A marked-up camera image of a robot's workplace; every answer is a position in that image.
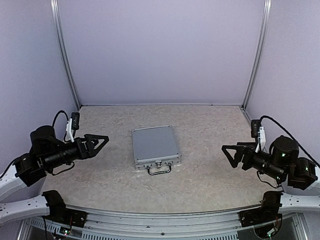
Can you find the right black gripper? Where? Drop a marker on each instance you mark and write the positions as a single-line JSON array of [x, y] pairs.
[[248, 151]]

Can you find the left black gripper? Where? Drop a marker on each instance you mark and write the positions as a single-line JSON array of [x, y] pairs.
[[90, 151]]

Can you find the aluminium poker chip case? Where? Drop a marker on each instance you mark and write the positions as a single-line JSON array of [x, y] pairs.
[[155, 149]]

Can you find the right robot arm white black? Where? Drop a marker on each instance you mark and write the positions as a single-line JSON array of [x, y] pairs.
[[295, 171]]

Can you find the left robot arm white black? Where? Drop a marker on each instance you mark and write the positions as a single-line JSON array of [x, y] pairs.
[[47, 152]]

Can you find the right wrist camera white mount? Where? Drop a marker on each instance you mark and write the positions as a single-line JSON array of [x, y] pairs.
[[258, 133]]

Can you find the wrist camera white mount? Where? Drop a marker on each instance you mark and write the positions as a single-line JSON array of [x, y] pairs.
[[73, 124], [258, 133]]

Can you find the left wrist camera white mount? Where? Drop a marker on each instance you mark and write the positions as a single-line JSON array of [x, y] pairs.
[[73, 124]]

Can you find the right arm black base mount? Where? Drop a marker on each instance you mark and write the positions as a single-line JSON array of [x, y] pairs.
[[256, 216]]

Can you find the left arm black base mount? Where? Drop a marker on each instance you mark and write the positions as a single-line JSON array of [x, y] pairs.
[[67, 216]]

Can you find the aluminium front rail frame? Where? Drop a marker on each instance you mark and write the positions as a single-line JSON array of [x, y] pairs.
[[115, 225]]

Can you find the left aluminium corner post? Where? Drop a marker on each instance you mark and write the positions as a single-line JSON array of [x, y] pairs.
[[63, 52]]

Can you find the aluminium corner post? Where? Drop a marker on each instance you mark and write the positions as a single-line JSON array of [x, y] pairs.
[[63, 52], [258, 53]]

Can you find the right aluminium corner post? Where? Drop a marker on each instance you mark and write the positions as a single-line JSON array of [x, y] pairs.
[[258, 53]]

